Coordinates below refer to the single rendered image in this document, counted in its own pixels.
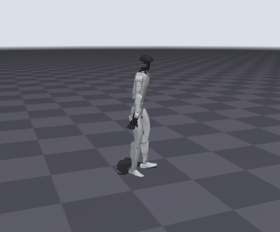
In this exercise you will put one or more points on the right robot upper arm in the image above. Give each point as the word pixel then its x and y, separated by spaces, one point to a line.
pixel 138 81

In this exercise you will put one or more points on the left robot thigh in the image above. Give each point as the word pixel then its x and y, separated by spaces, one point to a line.
pixel 146 125

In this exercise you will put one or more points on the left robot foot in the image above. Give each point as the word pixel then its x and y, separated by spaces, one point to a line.
pixel 148 165

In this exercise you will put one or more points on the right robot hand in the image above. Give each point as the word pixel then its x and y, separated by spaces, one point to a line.
pixel 133 123

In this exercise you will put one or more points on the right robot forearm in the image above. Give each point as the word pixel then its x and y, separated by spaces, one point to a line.
pixel 137 106

